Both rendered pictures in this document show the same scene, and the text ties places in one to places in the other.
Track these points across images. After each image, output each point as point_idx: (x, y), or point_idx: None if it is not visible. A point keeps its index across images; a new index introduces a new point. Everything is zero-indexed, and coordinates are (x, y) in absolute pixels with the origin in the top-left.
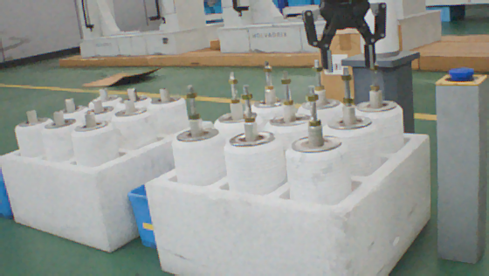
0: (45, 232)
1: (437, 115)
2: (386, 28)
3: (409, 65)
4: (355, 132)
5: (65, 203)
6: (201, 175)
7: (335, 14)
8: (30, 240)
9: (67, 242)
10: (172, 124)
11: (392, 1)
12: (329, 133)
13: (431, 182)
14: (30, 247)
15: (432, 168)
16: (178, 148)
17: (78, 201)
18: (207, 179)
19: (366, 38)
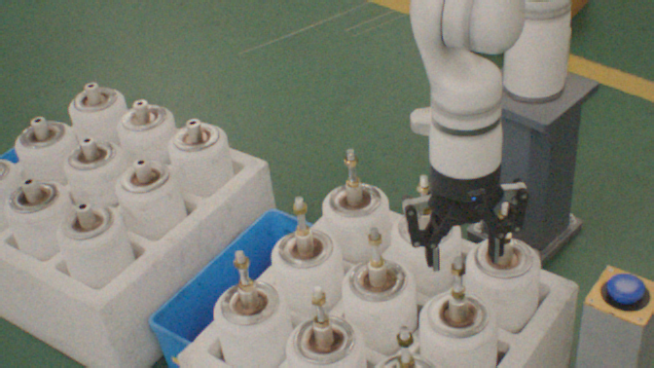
0: (22, 330)
1: (581, 334)
2: (547, 63)
3: (578, 108)
4: (463, 344)
5: (54, 316)
6: (255, 362)
7: (450, 214)
8: (2, 349)
9: (60, 357)
10: (207, 179)
11: (564, 21)
12: (428, 335)
13: (585, 277)
14: (4, 367)
15: (594, 237)
16: (224, 330)
17: (75, 324)
18: (263, 365)
19: (492, 233)
